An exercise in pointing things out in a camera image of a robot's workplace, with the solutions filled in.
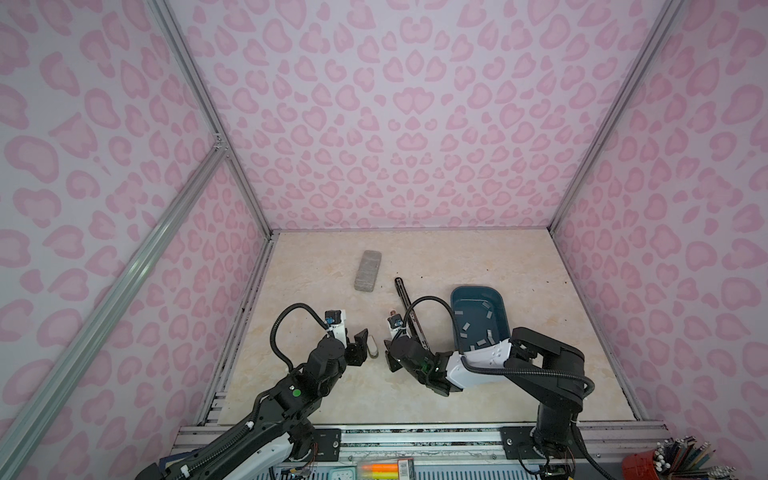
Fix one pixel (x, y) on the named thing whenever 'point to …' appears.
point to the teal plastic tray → (481, 316)
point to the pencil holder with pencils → (676, 458)
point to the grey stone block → (366, 276)
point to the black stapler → (412, 315)
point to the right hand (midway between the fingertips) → (388, 339)
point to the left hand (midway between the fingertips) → (360, 327)
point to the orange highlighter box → (401, 470)
